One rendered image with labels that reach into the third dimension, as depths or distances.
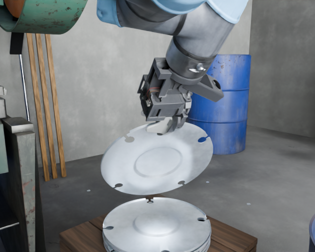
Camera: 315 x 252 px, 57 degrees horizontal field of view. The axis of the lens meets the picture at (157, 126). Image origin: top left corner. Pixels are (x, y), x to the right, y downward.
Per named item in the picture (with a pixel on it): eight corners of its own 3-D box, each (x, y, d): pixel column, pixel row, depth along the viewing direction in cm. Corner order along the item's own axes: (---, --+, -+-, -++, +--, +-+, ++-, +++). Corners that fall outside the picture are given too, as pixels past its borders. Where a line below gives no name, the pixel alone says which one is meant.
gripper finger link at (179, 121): (161, 120, 62) (174, 92, 55) (169, 119, 63) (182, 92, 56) (168, 138, 60) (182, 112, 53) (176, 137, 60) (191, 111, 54)
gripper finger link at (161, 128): (138, 135, 64) (148, 108, 57) (163, 132, 66) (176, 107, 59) (142, 147, 62) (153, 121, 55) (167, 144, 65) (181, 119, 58)
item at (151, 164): (143, 206, 88) (142, 203, 88) (229, 162, 80) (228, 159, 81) (75, 165, 68) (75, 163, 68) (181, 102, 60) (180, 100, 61)
